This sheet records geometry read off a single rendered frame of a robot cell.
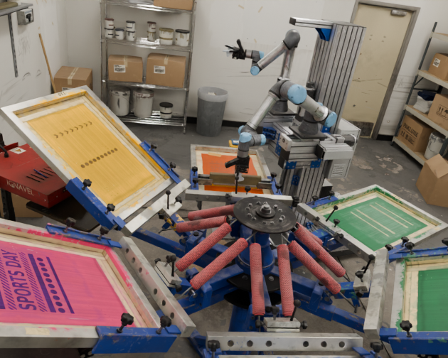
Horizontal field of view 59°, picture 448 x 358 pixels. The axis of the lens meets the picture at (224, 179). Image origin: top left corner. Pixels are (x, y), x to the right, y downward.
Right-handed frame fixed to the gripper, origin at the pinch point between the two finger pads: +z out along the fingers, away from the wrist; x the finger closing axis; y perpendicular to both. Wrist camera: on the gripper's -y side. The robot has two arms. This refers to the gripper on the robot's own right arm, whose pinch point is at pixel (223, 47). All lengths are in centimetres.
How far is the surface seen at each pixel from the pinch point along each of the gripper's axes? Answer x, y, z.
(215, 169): -97, 60, -13
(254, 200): -187, 12, -39
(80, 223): -186, 48, 52
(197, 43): 239, 76, 59
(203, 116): 182, 164, 34
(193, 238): -194, 37, -12
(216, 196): -147, 45, -19
